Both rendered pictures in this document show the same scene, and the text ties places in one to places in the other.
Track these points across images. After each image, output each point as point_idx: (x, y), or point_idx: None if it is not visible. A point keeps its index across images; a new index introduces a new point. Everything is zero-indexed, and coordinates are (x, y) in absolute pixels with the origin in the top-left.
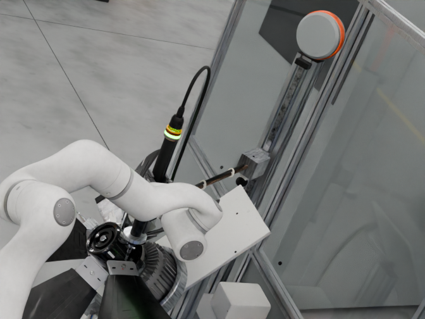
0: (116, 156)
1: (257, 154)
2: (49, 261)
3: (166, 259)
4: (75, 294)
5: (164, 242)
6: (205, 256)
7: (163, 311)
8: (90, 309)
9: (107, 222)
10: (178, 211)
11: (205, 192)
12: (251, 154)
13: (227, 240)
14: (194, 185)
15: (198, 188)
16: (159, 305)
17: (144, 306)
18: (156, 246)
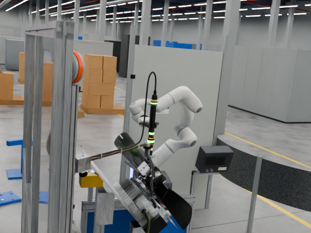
0: (174, 89)
1: (79, 156)
2: (178, 223)
3: (127, 178)
4: None
5: (122, 200)
6: (105, 177)
7: (128, 165)
8: (152, 203)
9: (160, 171)
10: (144, 113)
11: (139, 100)
12: (83, 156)
13: (97, 168)
14: (126, 147)
15: (141, 99)
16: (130, 166)
17: None
18: (131, 184)
